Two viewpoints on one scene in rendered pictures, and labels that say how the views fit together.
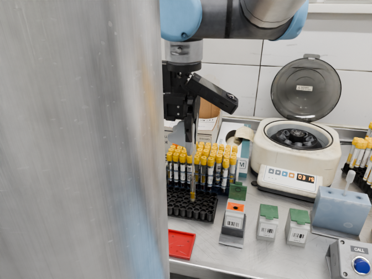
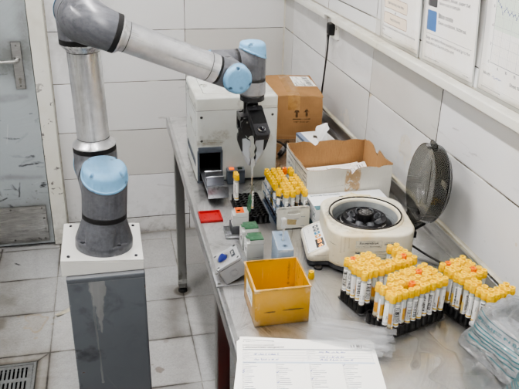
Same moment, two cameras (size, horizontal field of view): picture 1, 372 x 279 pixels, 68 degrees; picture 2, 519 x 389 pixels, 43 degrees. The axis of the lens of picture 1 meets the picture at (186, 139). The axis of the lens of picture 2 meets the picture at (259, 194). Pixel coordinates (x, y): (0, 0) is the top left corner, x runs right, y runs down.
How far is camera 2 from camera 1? 1.71 m
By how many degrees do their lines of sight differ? 56
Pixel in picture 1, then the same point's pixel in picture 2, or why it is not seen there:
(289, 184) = (308, 239)
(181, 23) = not seen: hidden behind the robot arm
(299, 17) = (225, 82)
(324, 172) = (329, 244)
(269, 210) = (250, 224)
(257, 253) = (225, 244)
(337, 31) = (484, 129)
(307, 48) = (464, 140)
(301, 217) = (252, 236)
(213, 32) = not seen: hidden behind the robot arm
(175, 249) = (205, 217)
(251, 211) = (269, 238)
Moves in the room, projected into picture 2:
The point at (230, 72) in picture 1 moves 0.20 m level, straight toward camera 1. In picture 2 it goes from (418, 140) to (357, 146)
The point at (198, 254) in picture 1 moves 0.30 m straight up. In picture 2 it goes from (208, 225) to (207, 130)
